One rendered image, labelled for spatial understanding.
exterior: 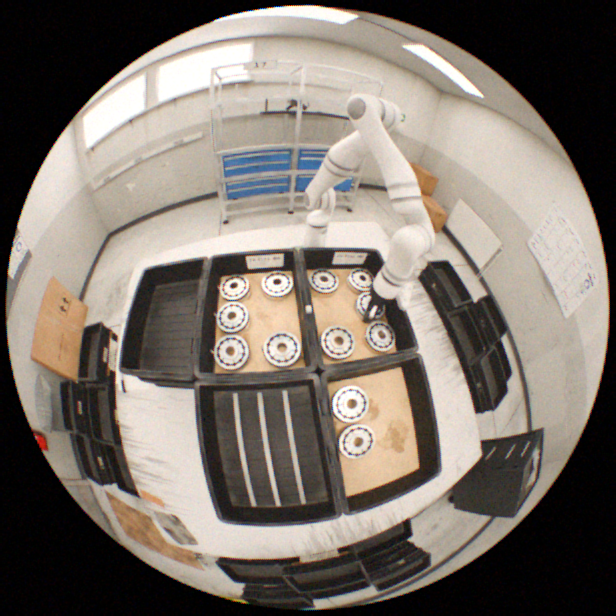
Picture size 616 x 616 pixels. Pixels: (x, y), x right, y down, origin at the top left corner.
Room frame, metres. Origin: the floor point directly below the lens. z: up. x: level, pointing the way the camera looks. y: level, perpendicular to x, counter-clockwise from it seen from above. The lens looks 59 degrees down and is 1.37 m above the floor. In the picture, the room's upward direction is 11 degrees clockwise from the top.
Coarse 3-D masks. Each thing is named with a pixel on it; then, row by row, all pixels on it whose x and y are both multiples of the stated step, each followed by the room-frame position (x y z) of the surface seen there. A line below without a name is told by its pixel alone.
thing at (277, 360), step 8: (272, 336) 0.19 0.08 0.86; (280, 336) 0.20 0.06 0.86; (288, 336) 0.20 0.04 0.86; (264, 344) 0.17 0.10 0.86; (272, 344) 0.17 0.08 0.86; (296, 344) 0.19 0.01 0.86; (264, 352) 0.14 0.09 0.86; (272, 352) 0.15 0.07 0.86; (296, 352) 0.16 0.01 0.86; (272, 360) 0.13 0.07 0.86; (280, 360) 0.13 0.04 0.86; (288, 360) 0.14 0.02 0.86
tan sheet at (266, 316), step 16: (288, 272) 0.45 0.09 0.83; (256, 288) 0.36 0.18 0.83; (224, 304) 0.28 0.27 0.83; (256, 304) 0.30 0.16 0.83; (272, 304) 0.31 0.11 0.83; (288, 304) 0.32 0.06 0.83; (256, 320) 0.25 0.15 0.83; (272, 320) 0.26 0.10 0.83; (288, 320) 0.27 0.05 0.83; (240, 336) 0.18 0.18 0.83; (256, 336) 0.19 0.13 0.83; (256, 352) 0.15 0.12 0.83; (256, 368) 0.10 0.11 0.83; (272, 368) 0.11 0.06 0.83; (288, 368) 0.12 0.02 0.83
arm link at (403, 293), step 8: (376, 280) 0.33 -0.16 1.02; (384, 280) 0.31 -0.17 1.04; (376, 288) 0.32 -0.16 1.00; (384, 288) 0.31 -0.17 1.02; (392, 288) 0.30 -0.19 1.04; (400, 288) 0.31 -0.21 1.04; (408, 288) 0.34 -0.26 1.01; (384, 296) 0.30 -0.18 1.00; (392, 296) 0.30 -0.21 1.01; (400, 296) 0.30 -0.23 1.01; (408, 296) 0.31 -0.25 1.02; (400, 304) 0.28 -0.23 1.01; (408, 304) 0.28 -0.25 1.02
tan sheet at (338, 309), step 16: (336, 272) 0.50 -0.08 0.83; (320, 304) 0.35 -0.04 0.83; (336, 304) 0.36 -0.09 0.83; (352, 304) 0.37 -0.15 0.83; (320, 320) 0.29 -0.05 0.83; (336, 320) 0.30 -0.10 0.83; (352, 320) 0.31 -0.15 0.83; (384, 320) 0.34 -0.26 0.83; (320, 336) 0.24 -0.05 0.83; (368, 352) 0.21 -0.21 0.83
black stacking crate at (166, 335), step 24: (192, 264) 0.36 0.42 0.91; (144, 288) 0.23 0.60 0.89; (168, 288) 0.29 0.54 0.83; (192, 288) 0.31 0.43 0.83; (144, 312) 0.16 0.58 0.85; (168, 312) 0.20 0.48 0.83; (192, 312) 0.22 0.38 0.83; (144, 336) 0.08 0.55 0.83; (168, 336) 0.11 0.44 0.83; (144, 360) 0.00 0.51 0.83; (168, 360) 0.04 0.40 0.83; (192, 384) 0.00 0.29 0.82
